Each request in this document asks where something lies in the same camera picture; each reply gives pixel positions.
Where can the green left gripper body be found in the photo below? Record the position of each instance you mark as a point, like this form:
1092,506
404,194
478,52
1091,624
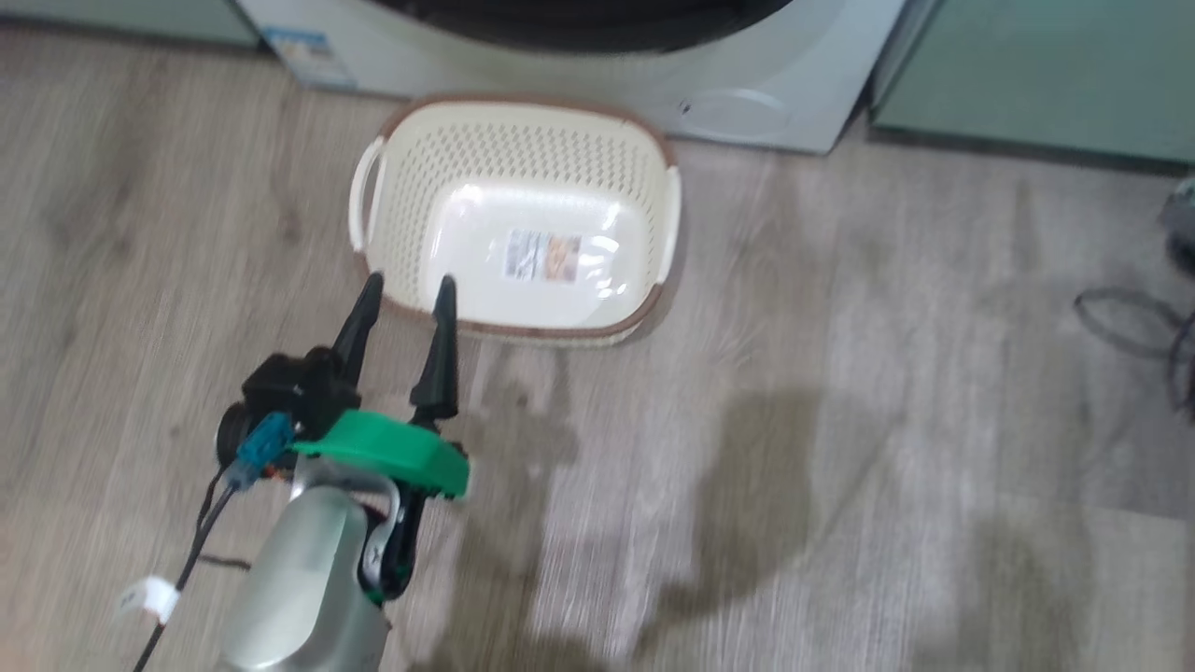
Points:
401,453

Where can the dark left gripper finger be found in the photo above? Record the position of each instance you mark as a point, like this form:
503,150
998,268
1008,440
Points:
439,364
359,322

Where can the paper label inside basket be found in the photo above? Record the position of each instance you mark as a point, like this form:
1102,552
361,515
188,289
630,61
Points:
542,257

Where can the cream perforated laundry basket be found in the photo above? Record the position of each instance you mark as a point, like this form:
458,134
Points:
523,187

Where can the white washing machine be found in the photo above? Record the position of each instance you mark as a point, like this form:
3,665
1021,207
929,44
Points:
597,79

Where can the blue energy label sticker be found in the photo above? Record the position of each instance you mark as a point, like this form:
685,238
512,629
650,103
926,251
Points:
308,56

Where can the round white filter cover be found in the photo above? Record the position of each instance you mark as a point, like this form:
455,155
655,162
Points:
747,114

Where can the wide pale green cabinet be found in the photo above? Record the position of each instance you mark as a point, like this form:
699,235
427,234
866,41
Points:
1036,65

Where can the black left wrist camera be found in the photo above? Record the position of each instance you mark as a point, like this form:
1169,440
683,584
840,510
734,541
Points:
294,387

